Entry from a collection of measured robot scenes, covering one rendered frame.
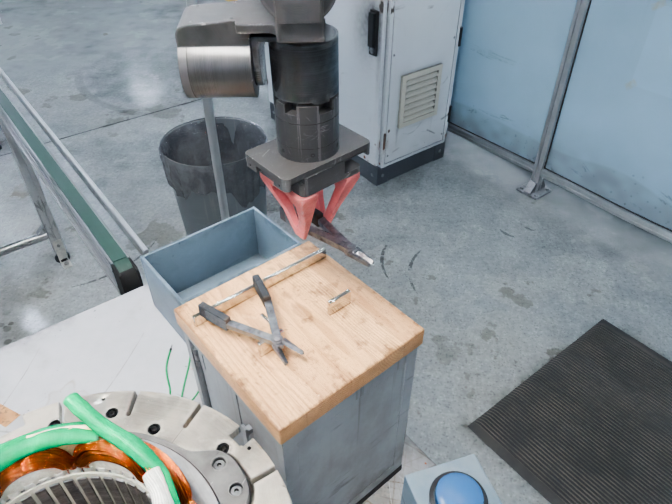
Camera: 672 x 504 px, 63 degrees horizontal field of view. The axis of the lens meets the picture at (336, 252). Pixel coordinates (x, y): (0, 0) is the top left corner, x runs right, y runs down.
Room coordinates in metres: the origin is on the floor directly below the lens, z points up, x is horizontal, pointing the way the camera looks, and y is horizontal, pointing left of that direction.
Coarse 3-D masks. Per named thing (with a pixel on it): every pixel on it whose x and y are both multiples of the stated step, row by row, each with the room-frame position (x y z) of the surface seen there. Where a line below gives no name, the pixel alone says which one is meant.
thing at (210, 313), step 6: (198, 306) 0.40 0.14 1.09; (204, 306) 0.40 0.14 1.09; (210, 306) 0.40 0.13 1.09; (204, 312) 0.40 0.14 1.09; (210, 312) 0.39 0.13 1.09; (216, 312) 0.39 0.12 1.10; (222, 312) 0.39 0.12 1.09; (210, 318) 0.39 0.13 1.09; (216, 318) 0.39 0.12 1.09; (222, 318) 0.39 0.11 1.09; (228, 318) 0.39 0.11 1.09; (216, 324) 0.39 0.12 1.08; (222, 324) 0.38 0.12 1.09
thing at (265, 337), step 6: (228, 324) 0.38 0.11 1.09; (234, 324) 0.38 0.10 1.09; (240, 324) 0.38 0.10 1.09; (234, 330) 0.38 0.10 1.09; (240, 330) 0.37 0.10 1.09; (246, 330) 0.37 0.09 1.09; (252, 330) 0.37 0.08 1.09; (258, 330) 0.37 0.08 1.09; (252, 336) 0.37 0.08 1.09; (258, 336) 0.37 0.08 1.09; (264, 336) 0.37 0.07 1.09; (270, 336) 0.37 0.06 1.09; (264, 342) 0.36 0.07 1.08; (270, 342) 0.36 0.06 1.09
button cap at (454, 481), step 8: (440, 480) 0.24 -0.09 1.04; (448, 480) 0.24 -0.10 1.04; (456, 480) 0.24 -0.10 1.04; (464, 480) 0.24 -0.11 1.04; (472, 480) 0.24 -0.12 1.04; (440, 488) 0.24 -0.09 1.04; (448, 488) 0.23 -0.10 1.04; (456, 488) 0.23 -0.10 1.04; (464, 488) 0.23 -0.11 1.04; (472, 488) 0.23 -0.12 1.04; (480, 488) 0.24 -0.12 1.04; (440, 496) 0.23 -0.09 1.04; (448, 496) 0.23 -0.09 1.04; (456, 496) 0.23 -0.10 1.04; (464, 496) 0.23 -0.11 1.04; (472, 496) 0.23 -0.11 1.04; (480, 496) 0.23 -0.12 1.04
